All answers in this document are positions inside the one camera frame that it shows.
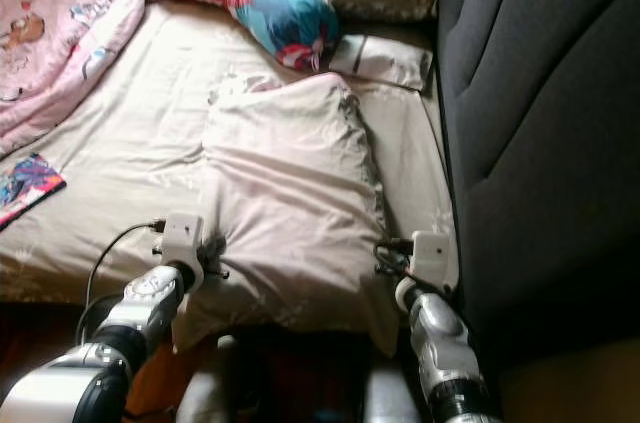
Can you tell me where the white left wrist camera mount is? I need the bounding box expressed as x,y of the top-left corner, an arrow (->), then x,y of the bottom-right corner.
160,213 -> 206,279

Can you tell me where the bed with beige sheet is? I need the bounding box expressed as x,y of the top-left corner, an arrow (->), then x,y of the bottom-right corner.
0,0 -> 461,309

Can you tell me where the small white pouch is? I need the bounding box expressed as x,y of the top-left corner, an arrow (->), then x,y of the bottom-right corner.
328,33 -> 436,92

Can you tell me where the large pale pink pillow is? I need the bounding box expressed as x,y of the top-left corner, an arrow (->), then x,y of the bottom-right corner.
172,71 -> 401,359

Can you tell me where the colourful comic book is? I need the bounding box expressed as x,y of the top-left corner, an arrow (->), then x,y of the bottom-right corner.
0,151 -> 67,229

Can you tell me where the silver robot right leg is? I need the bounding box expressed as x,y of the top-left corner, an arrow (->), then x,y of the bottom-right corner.
360,363 -> 426,423

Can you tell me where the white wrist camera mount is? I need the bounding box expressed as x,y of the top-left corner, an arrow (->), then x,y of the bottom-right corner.
160,213 -> 206,279
412,231 -> 456,289

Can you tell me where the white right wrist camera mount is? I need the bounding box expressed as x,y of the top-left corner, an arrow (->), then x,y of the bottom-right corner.
412,231 -> 456,289

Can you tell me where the pink cartoon print blanket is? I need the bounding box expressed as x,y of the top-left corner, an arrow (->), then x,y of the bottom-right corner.
0,0 -> 146,154

